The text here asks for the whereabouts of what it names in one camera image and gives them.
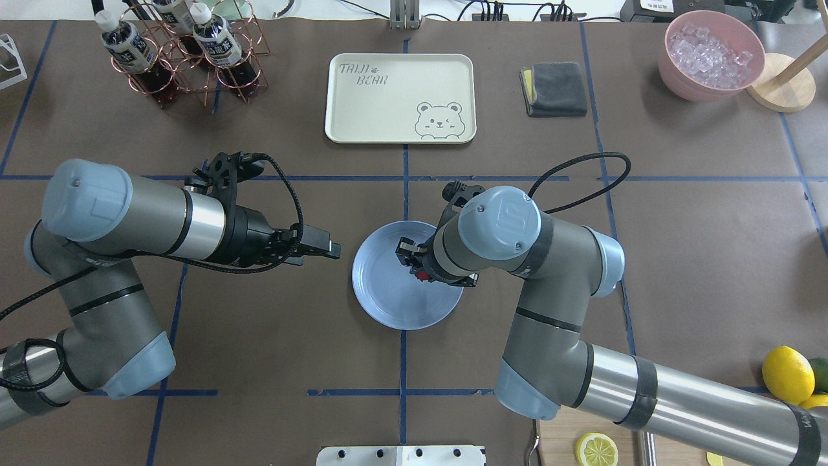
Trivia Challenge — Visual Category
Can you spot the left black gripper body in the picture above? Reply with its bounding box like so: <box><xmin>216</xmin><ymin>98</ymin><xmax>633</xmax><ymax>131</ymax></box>
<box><xmin>224</xmin><ymin>206</ymin><xmax>304</xmax><ymax>267</ymax></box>

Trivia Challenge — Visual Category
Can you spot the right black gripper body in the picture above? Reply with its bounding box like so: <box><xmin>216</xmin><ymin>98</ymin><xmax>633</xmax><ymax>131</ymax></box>
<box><xmin>395</xmin><ymin>237</ymin><xmax>479</xmax><ymax>288</ymax></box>

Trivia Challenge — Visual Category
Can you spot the blue plate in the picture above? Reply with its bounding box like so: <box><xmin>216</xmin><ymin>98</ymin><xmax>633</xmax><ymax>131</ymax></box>
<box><xmin>351</xmin><ymin>220</ymin><xmax>463</xmax><ymax>330</ymax></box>

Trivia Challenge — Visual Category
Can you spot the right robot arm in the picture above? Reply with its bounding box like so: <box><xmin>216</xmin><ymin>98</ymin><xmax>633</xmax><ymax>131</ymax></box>
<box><xmin>391</xmin><ymin>182</ymin><xmax>826</xmax><ymax>465</ymax></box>

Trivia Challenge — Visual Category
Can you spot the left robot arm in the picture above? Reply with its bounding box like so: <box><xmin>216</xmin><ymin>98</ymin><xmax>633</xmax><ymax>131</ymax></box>
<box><xmin>2</xmin><ymin>151</ymin><xmax>341</xmax><ymax>428</ymax></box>

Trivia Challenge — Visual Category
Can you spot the cream bear tray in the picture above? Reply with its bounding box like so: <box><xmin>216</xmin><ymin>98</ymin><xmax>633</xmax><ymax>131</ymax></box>
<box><xmin>325</xmin><ymin>53</ymin><xmax>478</xmax><ymax>144</ymax></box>

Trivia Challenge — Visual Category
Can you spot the dark drink bottle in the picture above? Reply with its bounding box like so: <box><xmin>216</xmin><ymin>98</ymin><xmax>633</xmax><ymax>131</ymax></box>
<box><xmin>94</xmin><ymin>10</ymin><xmax>177</xmax><ymax>104</ymax></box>
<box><xmin>151</xmin><ymin>1</ymin><xmax>204</xmax><ymax>57</ymax></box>
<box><xmin>190</xmin><ymin>2</ymin><xmax>259</xmax><ymax>100</ymax></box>

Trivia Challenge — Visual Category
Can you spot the grey yellow cleaning cloth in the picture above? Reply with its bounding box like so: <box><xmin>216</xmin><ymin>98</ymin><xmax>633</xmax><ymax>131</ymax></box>
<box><xmin>519</xmin><ymin>62</ymin><xmax>587</xmax><ymax>117</ymax></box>

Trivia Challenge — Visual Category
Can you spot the wooden cutting board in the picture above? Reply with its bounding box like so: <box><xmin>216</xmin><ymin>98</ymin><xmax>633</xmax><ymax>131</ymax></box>
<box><xmin>534</xmin><ymin>405</ymin><xmax>777</xmax><ymax>466</ymax></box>

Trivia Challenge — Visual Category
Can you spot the lemon half slice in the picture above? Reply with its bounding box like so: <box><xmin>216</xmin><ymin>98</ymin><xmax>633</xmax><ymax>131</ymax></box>
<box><xmin>574</xmin><ymin>432</ymin><xmax>619</xmax><ymax>466</ymax></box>

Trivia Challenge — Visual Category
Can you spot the white cup rack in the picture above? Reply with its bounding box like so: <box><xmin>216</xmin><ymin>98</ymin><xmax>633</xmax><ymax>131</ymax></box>
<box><xmin>1</xmin><ymin>34</ymin><xmax>28</xmax><ymax>89</ymax></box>

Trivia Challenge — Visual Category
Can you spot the pink bowl of ice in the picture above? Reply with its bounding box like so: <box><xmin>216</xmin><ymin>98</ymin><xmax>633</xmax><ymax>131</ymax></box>
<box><xmin>659</xmin><ymin>10</ymin><xmax>765</xmax><ymax>102</ymax></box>

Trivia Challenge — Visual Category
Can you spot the whole yellow lemon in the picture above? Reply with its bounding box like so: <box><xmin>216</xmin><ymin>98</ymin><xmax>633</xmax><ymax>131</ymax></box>
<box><xmin>762</xmin><ymin>346</ymin><xmax>815</xmax><ymax>405</ymax></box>

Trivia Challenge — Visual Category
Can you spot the wooden cup stand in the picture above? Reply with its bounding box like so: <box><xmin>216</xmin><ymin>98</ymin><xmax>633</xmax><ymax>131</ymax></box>
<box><xmin>747</xmin><ymin>34</ymin><xmax>827</xmax><ymax>113</ymax></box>

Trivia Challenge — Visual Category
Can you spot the green lime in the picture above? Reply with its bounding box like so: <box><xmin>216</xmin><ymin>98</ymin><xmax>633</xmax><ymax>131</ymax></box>
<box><xmin>808</xmin><ymin>357</ymin><xmax>828</xmax><ymax>394</ymax></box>

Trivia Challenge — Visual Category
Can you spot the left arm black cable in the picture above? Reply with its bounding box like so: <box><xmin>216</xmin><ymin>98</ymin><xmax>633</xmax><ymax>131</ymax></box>
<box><xmin>0</xmin><ymin>152</ymin><xmax>306</xmax><ymax>395</ymax></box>

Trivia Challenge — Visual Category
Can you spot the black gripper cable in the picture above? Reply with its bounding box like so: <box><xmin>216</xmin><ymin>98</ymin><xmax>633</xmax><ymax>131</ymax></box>
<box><xmin>527</xmin><ymin>152</ymin><xmax>633</xmax><ymax>216</ymax></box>

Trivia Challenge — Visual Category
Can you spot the copper wire bottle rack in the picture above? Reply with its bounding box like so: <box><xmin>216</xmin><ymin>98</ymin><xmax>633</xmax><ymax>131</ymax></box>
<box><xmin>93</xmin><ymin>1</ymin><xmax>270</xmax><ymax>106</ymax></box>

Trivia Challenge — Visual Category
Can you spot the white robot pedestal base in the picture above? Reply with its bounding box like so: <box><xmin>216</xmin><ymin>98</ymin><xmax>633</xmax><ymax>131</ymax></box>
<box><xmin>316</xmin><ymin>445</ymin><xmax>487</xmax><ymax>465</ymax></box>

